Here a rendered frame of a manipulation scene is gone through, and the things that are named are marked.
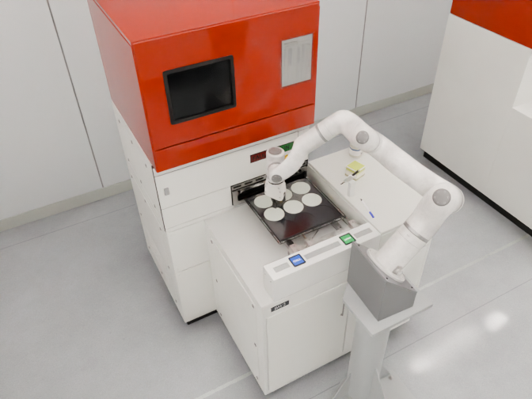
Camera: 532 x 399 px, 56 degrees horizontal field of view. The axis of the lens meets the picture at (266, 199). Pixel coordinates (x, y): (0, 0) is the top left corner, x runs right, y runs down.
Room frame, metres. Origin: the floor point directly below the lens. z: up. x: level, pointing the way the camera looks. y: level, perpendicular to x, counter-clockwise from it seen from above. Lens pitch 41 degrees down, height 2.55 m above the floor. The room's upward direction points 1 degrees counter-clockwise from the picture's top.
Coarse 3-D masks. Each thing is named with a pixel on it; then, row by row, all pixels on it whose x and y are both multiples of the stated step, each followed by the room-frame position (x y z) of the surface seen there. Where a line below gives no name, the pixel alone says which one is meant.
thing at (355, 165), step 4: (348, 164) 2.03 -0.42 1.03; (352, 164) 2.02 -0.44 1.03; (356, 164) 2.02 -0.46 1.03; (360, 164) 2.02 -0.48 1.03; (348, 168) 2.00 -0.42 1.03; (352, 168) 1.99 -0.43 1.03; (356, 168) 1.99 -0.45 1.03; (360, 168) 1.99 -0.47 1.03; (364, 168) 2.00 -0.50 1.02; (348, 172) 2.00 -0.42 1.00; (352, 172) 1.98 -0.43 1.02; (360, 172) 1.98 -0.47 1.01; (364, 172) 2.01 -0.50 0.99; (356, 176) 1.96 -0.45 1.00; (360, 176) 1.99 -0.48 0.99; (356, 180) 1.96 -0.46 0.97
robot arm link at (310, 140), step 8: (312, 128) 1.87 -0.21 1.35; (304, 136) 1.86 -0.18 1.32; (312, 136) 1.84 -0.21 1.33; (320, 136) 1.83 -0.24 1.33; (296, 144) 1.84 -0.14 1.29; (304, 144) 1.83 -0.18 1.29; (312, 144) 1.83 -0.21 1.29; (320, 144) 1.83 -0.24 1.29; (296, 152) 1.81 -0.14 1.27; (304, 152) 1.82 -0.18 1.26; (288, 160) 1.78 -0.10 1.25; (296, 160) 1.79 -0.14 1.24; (304, 160) 1.81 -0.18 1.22; (272, 168) 1.79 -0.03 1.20; (280, 168) 1.76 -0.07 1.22; (288, 168) 1.76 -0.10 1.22; (296, 168) 1.77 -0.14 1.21; (272, 176) 1.76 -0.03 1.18; (280, 176) 1.75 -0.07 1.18; (288, 176) 1.76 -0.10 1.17
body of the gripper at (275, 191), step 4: (284, 180) 1.86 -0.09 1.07; (268, 184) 1.86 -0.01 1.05; (272, 184) 1.84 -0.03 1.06; (276, 184) 1.83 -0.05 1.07; (280, 184) 1.83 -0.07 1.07; (284, 184) 1.85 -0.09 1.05; (264, 188) 1.87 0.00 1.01; (268, 188) 1.86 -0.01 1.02; (272, 188) 1.84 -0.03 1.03; (276, 188) 1.83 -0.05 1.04; (280, 188) 1.82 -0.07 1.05; (284, 188) 1.84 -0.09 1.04; (264, 192) 1.87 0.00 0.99; (268, 192) 1.86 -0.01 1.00; (272, 192) 1.84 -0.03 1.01; (276, 192) 1.83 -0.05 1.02; (280, 192) 1.82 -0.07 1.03; (284, 192) 1.85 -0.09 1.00; (272, 196) 1.84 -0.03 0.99; (276, 196) 1.83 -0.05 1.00; (280, 196) 1.82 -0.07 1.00; (280, 200) 1.82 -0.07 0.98
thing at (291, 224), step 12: (300, 180) 2.07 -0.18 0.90; (312, 192) 1.97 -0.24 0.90; (252, 204) 1.89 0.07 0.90; (324, 204) 1.87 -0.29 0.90; (288, 216) 1.79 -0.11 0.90; (300, 216) 1.79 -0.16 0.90; (312, 216) 1.79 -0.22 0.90; (324, 216) 1.79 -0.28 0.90; (336, 216) 1.78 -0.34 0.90; (276, 228) 1.71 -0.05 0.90; (288, 228) 1.71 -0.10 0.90; (300, 228) 1.71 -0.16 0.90
